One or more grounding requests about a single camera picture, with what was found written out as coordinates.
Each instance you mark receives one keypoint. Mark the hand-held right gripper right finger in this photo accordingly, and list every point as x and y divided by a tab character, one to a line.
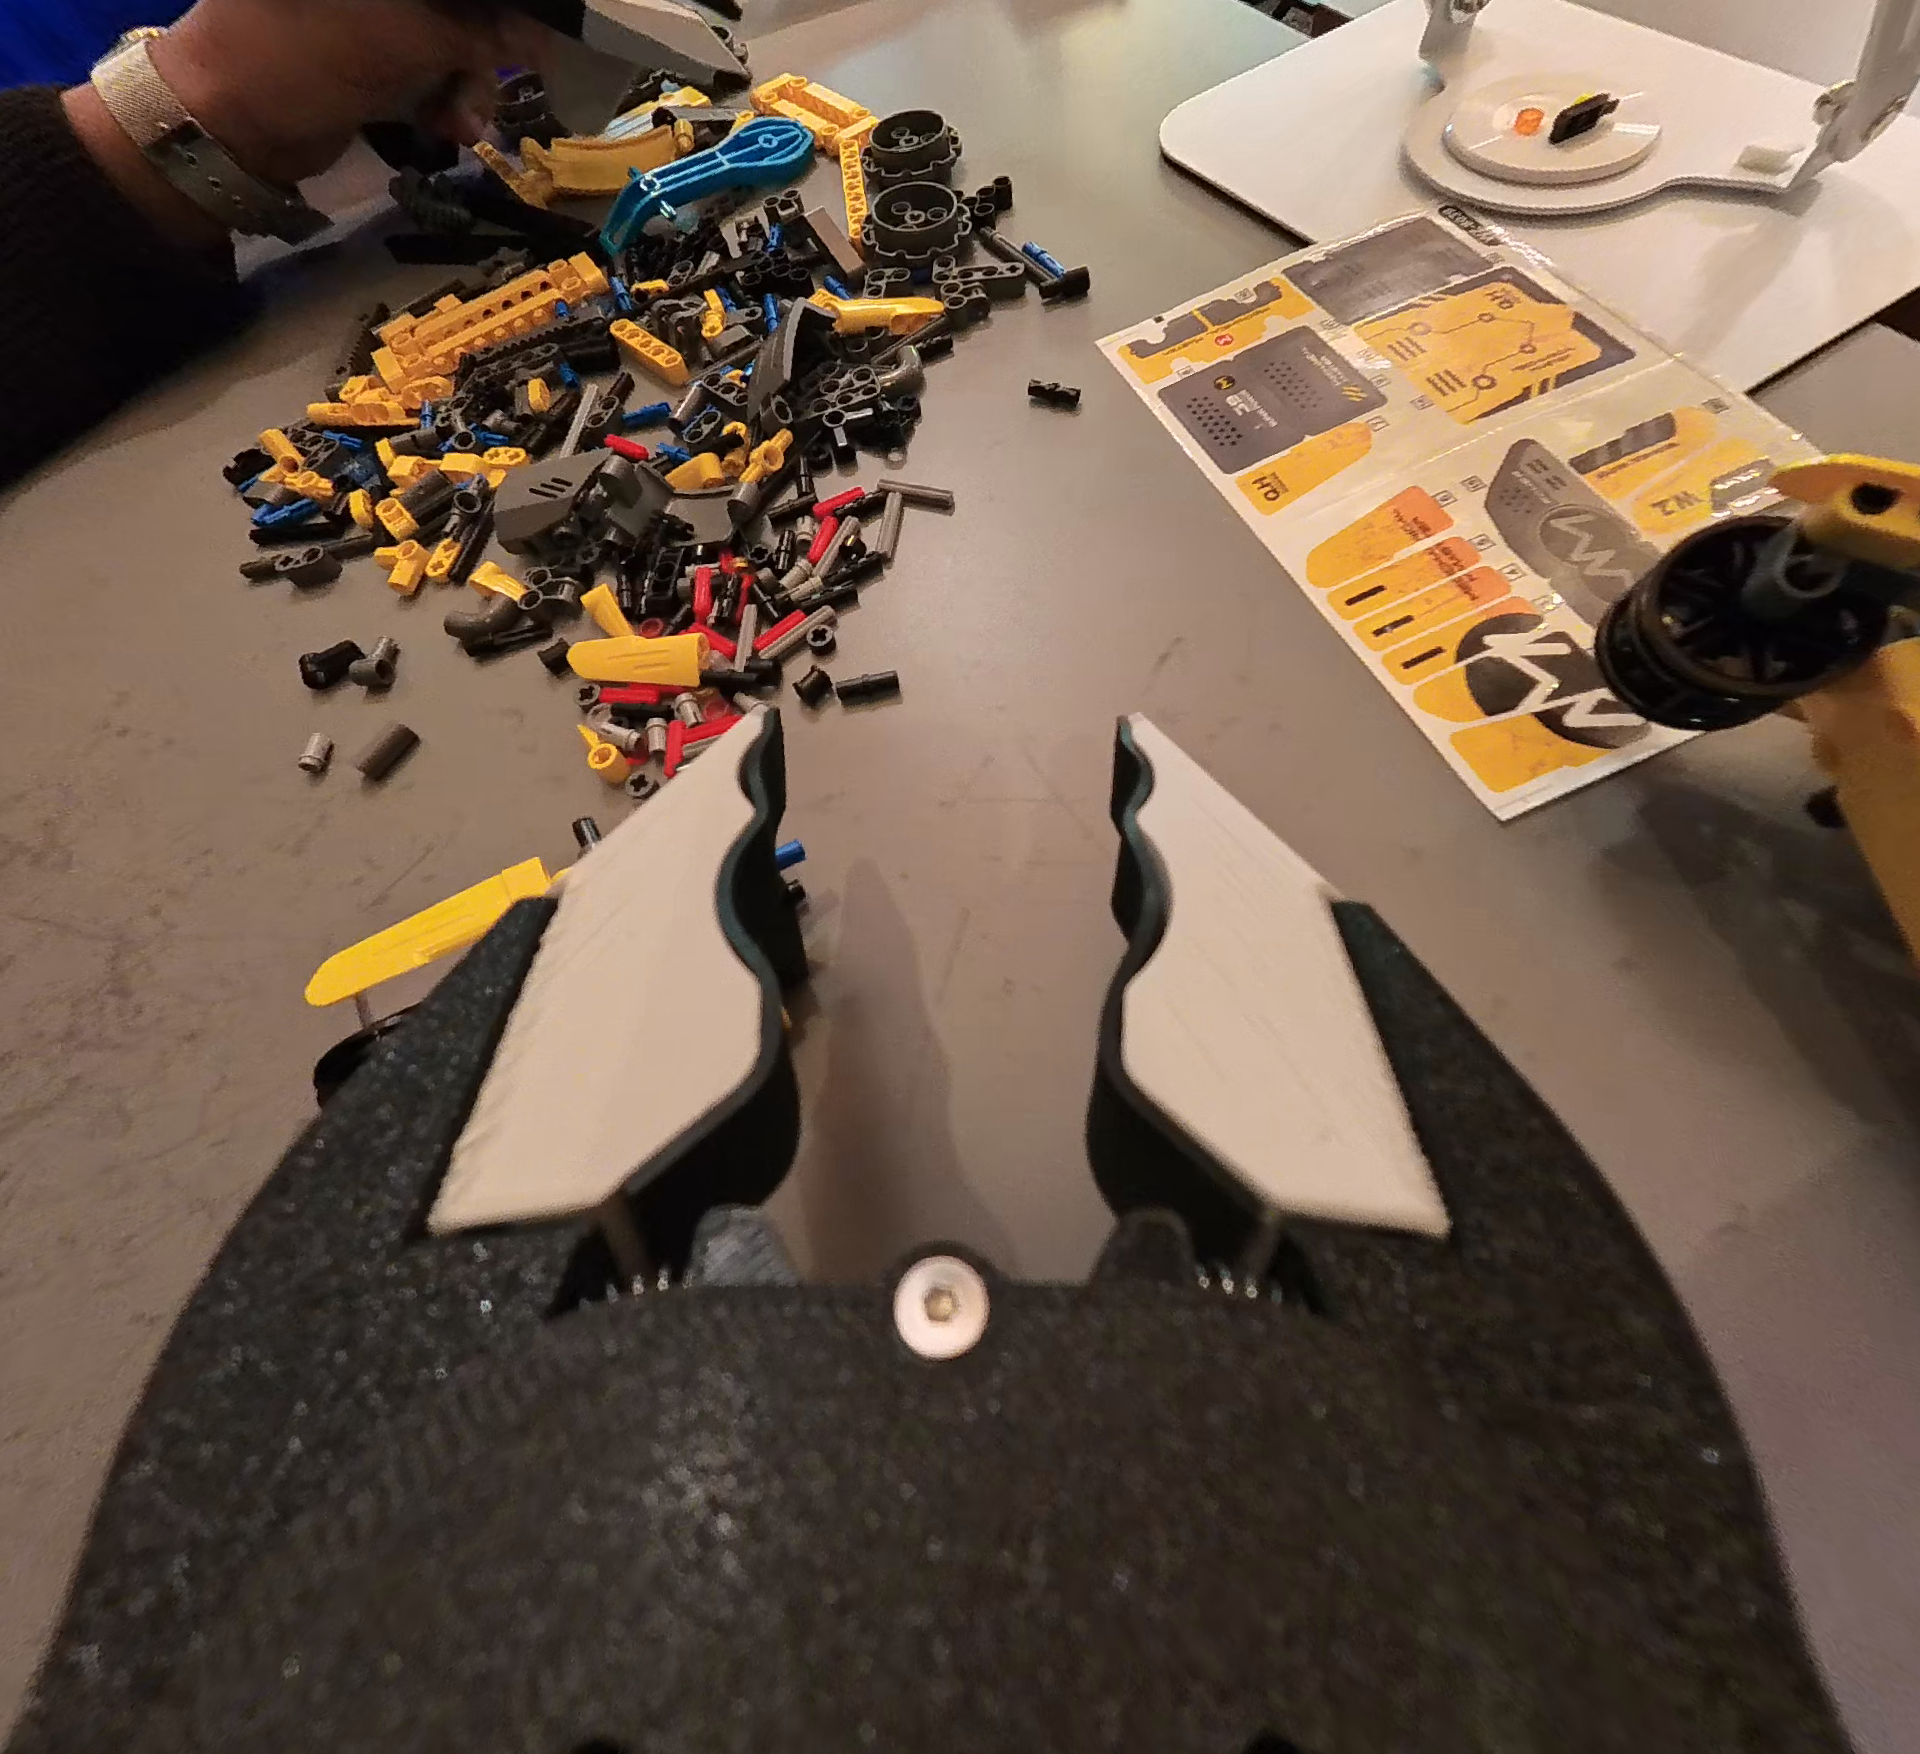
1275	1034

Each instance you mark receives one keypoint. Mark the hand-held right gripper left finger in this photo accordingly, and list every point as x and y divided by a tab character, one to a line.
629	1004

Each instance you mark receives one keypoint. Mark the small yellow wheeled toy assembly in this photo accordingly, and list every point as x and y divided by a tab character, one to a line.
435	930

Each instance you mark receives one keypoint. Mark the pile of toy bricks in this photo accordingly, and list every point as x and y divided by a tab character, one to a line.
675	508

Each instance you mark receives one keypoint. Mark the person's left forearm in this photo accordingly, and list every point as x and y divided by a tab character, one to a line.
75	284

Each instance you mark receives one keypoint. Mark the person's left hand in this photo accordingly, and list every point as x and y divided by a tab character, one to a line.
301	58

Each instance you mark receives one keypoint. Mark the light blue plastic toy part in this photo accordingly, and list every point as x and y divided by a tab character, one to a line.
704	171

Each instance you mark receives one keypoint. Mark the silver mesh wristwatch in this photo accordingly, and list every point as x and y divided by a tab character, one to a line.
165	120

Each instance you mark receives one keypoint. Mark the black toy connector pin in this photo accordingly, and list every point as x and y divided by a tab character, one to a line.
1055	394

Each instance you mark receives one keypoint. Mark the yellow grey sticker sheet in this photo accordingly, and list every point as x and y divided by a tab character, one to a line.
1425	433

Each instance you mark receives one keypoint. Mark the white book stand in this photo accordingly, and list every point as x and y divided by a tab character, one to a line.
1349	133

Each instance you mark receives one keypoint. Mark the large yellow grey toy model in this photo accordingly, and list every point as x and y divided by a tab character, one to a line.
1846	554

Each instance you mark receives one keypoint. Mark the small black yellow toy piece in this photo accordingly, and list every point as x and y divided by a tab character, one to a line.
1584	120

